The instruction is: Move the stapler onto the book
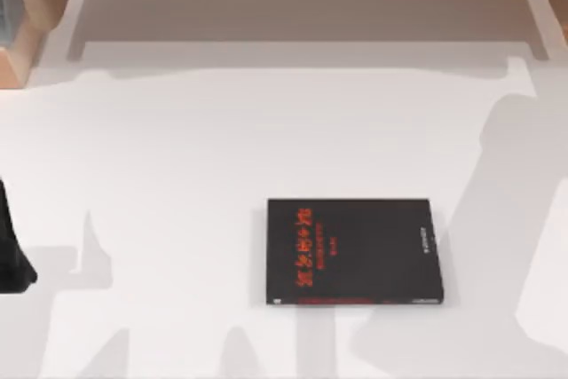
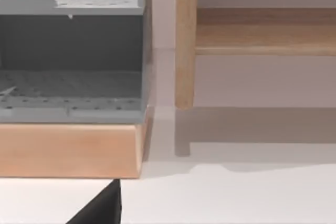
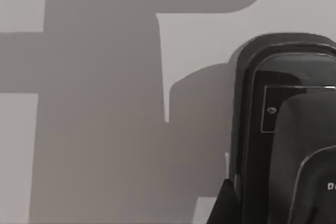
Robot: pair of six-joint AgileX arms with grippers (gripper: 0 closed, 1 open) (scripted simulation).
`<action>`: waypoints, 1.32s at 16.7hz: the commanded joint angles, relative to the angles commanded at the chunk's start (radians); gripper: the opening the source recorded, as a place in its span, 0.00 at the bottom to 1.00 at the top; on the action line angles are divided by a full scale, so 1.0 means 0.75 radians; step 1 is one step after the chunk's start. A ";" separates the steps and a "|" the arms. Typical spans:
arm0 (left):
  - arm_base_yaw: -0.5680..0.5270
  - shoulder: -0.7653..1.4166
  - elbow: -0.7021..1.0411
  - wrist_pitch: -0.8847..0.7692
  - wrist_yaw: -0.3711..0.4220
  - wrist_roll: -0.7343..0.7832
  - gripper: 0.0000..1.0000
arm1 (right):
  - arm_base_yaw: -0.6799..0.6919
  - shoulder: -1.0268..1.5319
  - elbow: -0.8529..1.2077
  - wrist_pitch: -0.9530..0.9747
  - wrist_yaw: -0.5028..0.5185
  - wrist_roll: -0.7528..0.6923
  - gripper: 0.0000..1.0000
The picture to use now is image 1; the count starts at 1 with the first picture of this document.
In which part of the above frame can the black book with red lettering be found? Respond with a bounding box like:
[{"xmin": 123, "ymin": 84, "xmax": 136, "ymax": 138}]
[{"xmin": 265, "ymin": 197, "xmax": 446, "ymax": 307}]

